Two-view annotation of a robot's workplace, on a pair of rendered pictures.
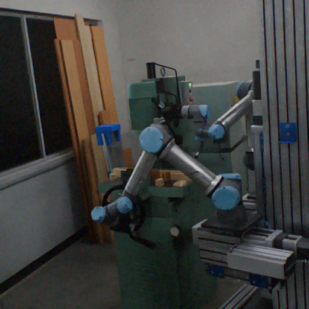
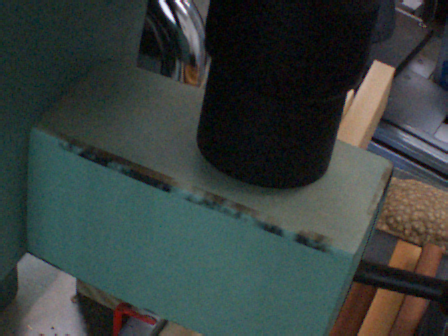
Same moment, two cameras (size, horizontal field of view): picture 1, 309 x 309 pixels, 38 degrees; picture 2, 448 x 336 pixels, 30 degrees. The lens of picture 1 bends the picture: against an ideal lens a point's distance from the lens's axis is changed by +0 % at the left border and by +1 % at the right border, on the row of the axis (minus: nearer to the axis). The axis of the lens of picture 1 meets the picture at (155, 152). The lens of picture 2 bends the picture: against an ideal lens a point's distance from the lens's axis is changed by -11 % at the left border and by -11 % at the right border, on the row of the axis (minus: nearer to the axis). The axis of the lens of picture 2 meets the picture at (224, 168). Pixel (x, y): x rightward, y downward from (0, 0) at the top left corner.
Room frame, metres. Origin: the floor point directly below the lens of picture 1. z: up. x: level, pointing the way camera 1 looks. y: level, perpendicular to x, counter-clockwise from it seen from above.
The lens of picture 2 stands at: (2.87, 0.32, 1.26)
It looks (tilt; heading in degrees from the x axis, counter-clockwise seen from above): 35 degrees down; 255
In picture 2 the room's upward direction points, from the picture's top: 12 degrees clockwise
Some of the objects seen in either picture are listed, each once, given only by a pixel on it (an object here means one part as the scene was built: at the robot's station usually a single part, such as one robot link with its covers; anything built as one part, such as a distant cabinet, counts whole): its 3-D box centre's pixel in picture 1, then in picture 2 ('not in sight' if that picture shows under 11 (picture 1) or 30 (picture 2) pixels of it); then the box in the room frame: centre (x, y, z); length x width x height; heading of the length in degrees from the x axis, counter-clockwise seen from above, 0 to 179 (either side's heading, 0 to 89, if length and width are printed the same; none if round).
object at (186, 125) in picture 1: (183, 122); not in sight; (2.89, -0.19, 1.23); 0.09 x 0.08 x 0.15; 150
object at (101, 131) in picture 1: (121, 193); not in sight; (3.68, 0.33, 0.58); 0.27 x 0.25 x 1.16; 64
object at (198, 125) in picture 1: (202, 130); not in sight; (2.46, -0.27, 1.22); 0.11 x 0.08 x 0.11; 24
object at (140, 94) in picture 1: (143, 107); not in sight; (2.79, 0.05, 1.35); 0.18 x 0.18 x 0.31
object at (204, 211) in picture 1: (167, 251); not in sight; (2.89, -0.01, 0.36); 0.58 x 0.45 x 0.71; 150
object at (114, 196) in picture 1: (147, 193); not in sight; (2.73, 0.08, 0.82); 0.40 x 0.21 x 0.04; 60
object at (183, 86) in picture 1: (186, 93); not in sight; (2.99, -0.23, 1.40); 0.10 x 0.06 x 0.16; 150
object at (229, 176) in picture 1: (229, 186); not in sight; (2.11, -0.34, 0.98); 0.13 x 0.12 x 0.14; 165
